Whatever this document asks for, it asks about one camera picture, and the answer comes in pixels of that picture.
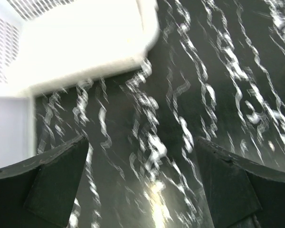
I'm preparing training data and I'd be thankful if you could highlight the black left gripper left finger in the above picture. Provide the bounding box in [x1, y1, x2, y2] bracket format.
[0, 135, 89, 228]

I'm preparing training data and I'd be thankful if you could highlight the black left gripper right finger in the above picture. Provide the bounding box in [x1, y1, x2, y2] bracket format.
[195, 137, 285, 228]

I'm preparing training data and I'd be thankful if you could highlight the black marble pattern mat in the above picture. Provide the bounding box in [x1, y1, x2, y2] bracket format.
[36, 0, 285, 228]

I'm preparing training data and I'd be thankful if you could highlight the white perforated plastic basket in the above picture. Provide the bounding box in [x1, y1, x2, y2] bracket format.
[0, 0, 159, 162]

